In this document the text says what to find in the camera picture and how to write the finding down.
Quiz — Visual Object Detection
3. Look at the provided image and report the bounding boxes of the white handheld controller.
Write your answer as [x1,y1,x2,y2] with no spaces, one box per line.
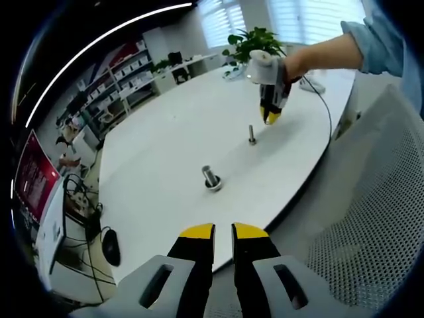
[299,78,328,95]

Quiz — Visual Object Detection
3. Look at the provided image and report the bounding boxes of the potted green plant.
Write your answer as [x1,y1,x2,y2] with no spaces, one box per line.
[221,26,286,73]

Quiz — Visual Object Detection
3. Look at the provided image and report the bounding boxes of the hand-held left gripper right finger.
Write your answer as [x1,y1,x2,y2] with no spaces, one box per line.
[230,221,365,318]

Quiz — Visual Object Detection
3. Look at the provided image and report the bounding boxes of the grey mesh office chair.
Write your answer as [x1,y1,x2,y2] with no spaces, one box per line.
[264,82,424,314]

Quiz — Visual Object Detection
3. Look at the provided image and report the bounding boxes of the large threaded steel stud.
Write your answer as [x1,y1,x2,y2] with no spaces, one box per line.
[201,165,223,193]

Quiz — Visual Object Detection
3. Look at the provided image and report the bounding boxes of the white storage shelving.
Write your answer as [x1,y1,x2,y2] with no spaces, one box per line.
[75,38,157,117]

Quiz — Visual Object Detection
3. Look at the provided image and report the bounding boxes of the white long desk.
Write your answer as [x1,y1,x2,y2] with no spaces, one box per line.
[154,54,220,94]

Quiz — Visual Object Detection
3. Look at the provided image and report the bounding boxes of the black monitor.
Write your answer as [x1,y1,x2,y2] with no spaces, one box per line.
[167,50,184,66]

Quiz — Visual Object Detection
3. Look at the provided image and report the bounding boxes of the curved ceiling light strip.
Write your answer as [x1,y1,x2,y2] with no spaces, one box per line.
[24,1,193,129]

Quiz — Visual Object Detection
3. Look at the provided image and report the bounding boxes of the tangle of black cables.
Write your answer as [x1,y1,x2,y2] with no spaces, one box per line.
[62,172,104,235]

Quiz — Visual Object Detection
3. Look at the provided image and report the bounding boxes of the red screen monitor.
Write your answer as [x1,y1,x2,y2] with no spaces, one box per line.
[12,128,61,225]

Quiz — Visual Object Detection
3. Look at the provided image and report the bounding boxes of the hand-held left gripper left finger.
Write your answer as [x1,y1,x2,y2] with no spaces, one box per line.
[71,222,217,318]

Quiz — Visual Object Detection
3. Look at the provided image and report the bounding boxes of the black cable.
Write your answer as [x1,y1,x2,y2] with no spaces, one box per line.
[299,75,333,142]

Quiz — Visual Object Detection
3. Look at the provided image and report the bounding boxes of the blue shirt sleeve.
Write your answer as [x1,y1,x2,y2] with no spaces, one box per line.
[340,5,424,119]

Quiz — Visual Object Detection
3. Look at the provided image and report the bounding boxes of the white side desk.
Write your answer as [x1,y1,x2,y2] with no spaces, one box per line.
[34,184,119,304]

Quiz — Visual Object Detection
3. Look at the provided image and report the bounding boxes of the window blinds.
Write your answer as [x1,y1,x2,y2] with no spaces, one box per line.
[267,0,366,44]
[197,0,248,48]

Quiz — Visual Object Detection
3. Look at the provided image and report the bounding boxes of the person's right hand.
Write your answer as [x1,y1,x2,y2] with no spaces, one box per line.
[284,54,303,86]

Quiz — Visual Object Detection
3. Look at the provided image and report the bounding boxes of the black computer mouse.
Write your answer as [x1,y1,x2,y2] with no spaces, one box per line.
[100,226,122,268]

